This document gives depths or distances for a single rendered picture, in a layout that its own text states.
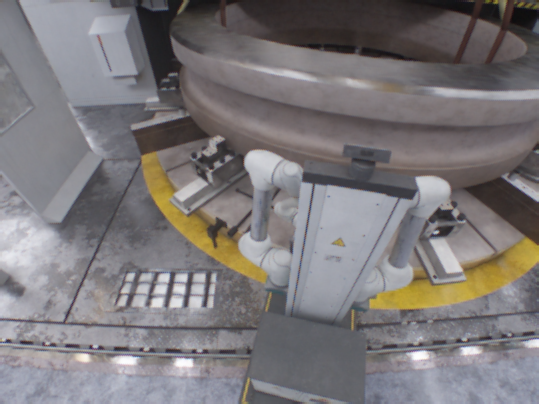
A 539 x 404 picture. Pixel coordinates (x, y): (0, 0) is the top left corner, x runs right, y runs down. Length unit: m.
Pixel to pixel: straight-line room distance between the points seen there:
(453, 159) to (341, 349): 1.86
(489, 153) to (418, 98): 1.16
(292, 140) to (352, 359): 1.70
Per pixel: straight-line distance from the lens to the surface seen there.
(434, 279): 2.54
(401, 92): 2.02
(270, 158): 1.22
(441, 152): 2.61
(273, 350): 1.49
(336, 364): 1.51
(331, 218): 0.94
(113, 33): 5.16
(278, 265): 1.51
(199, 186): 2.76
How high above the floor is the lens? 2.29
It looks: 47 degrees down
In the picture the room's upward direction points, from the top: straight up
